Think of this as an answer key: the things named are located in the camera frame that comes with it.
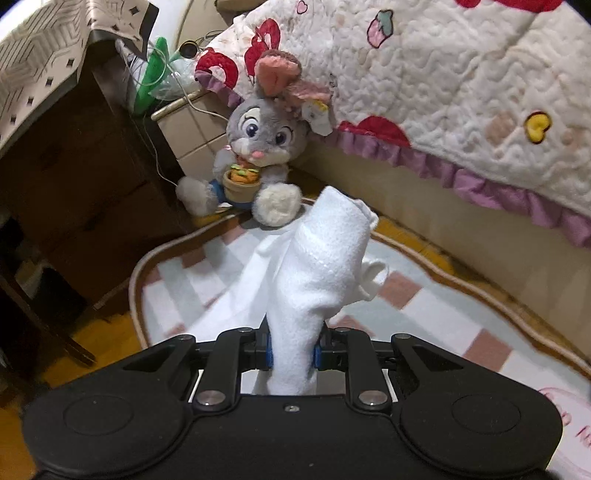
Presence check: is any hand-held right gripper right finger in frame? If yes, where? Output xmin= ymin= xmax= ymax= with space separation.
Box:
xmin=314 ymin=327 xmax=465 ymax=411

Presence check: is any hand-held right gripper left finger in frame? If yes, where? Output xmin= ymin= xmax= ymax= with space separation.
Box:
xmin=122 ymin=327 xmax=274 ymax=412

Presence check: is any checked pink grey rug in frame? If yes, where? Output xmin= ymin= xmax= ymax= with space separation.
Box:
xmin=129 ymin=198 xmax=591 ymax=480

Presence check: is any dark wooden chair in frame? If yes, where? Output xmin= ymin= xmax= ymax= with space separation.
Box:
xmin=0 ymin=256 xmax=99 ymax=370

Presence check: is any beige bed base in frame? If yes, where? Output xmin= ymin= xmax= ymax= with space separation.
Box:
xmin=291 ymin=134 xmax=591 ymax=361

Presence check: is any grey plush bunny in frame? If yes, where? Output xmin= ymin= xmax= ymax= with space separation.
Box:
xmin=175 ymin=48 xmax=335 ymax=229

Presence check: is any beige nightstand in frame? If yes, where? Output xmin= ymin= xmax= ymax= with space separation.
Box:
xmin=151 ymin=88 xmax=237 ymax=178

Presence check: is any dark wooden cabinet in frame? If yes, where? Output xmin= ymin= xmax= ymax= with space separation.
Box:
xmin=0 ymin=46 xmax=199 ymax=324

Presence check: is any clear plastic bag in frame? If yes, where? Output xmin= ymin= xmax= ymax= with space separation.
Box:
xmin=151 ymin=62 xmax=200 ymax=101

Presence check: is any green plastic item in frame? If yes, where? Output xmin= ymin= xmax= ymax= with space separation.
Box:
xmin=133 ymin=36 xmax=172 ymax=116

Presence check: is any white red quilted bedspread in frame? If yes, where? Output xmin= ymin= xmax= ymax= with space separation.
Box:
xmin=194 ymin=0 xmax=591 ymax=250

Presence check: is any beige bed headboard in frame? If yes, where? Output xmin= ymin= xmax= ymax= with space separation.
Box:
xmin=178 ymin=0 xmax=245 ymax=51

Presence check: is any white cable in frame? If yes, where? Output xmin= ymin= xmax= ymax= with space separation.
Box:
xmin=117 ymin=32 xmax=232 ymax=189

